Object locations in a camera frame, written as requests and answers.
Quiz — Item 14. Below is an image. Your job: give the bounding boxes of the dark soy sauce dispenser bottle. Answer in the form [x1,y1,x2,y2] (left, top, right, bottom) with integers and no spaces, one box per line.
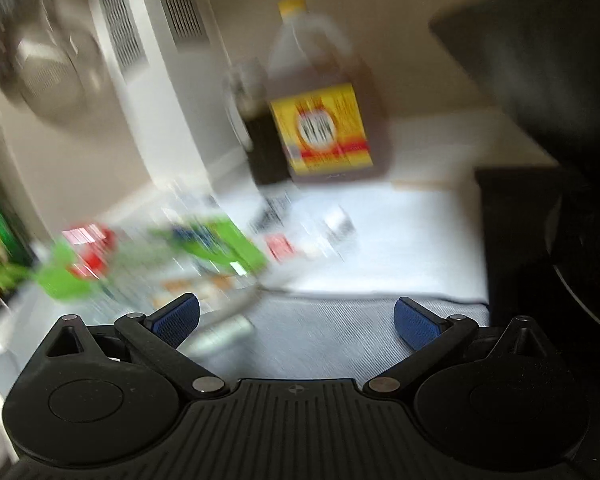
[223,58,290,186]

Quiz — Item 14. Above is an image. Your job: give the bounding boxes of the grey cloth mat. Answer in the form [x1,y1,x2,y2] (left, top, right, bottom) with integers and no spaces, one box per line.
[179,294,491,386]

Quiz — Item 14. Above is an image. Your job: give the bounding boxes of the pale green toothbrush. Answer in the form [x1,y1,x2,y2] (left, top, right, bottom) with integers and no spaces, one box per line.
[178,271,300,360]

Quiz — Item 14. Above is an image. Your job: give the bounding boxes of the cooking wine jug yellow label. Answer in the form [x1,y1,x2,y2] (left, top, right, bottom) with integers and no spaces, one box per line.
[266,0,390,183]

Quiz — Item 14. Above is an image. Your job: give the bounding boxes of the metal strainer on wall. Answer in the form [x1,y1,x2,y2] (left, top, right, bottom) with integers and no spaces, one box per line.
[0,0,106,124]

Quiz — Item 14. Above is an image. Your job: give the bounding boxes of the green cartoon snack bag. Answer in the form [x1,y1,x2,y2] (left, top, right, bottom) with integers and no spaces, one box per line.
[34,214,268,300]

